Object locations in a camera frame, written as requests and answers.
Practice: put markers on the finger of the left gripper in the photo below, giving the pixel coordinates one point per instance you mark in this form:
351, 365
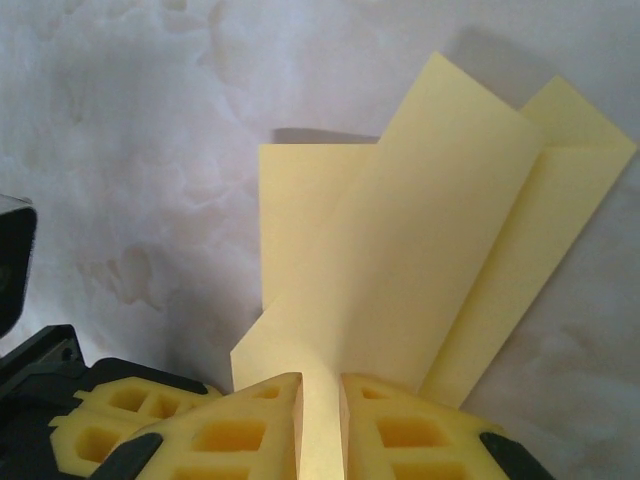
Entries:
97, 420

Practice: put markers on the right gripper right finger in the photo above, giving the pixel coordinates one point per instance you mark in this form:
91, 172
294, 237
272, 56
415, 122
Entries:
360, 425

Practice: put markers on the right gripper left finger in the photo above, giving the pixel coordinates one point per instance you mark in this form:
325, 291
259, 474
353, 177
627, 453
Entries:
282, 420

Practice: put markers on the yellow cloth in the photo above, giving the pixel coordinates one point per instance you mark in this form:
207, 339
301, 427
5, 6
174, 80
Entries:
400, 250

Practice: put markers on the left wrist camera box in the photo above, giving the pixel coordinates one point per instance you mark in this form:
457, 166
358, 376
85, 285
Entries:
12, 270

